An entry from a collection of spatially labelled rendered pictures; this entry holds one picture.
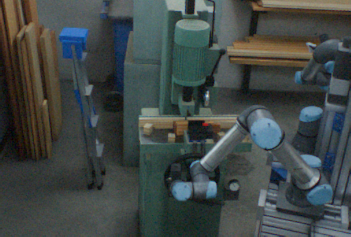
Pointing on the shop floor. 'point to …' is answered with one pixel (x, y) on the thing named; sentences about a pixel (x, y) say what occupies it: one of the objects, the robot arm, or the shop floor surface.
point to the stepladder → (70, 44)
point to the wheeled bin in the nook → (113, 83)
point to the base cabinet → (174, 209)
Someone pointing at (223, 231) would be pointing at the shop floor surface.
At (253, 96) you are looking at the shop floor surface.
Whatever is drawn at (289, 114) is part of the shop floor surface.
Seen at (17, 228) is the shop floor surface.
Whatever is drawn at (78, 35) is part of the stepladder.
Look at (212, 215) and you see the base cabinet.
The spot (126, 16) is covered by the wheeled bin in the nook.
